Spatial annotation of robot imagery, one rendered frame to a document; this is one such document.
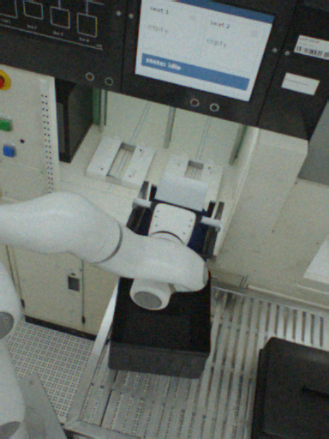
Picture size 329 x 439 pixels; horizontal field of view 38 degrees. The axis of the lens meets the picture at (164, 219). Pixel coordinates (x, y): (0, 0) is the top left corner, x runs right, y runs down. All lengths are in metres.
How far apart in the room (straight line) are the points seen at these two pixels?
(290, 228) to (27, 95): 0.83
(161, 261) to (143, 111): 1.26
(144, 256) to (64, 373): 1.46
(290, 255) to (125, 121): 0.90
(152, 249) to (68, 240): 0.24
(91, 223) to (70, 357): 1.64
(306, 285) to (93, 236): 1.06
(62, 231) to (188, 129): 1.39
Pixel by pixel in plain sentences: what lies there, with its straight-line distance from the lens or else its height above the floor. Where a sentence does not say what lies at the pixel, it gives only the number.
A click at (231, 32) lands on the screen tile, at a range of 1.12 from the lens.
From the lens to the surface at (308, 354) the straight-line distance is 1.53.
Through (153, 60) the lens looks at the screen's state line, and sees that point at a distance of 1.19.
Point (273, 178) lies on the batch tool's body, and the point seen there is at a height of 1.30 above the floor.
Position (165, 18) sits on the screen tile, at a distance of 1.13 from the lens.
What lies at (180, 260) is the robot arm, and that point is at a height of 1.38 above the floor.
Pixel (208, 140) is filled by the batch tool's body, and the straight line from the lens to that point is 2.02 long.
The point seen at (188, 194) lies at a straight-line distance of 1.20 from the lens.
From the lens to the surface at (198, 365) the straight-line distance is 1.42.
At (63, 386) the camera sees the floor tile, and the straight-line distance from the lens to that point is 2.29.
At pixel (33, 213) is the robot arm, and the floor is 1.59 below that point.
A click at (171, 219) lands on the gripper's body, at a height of 1.27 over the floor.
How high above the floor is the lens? 2.13
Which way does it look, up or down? 49 degrees down
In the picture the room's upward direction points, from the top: 11 degrees clockwise
